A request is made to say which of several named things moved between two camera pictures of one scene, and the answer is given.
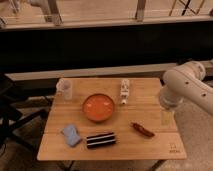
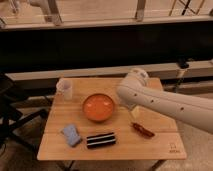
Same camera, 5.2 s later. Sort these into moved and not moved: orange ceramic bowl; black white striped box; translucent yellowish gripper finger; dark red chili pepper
Moved: translucent yellowish gripper finger
Not moved: dark red chili pepper; black white striped box; orange ceramic bowl
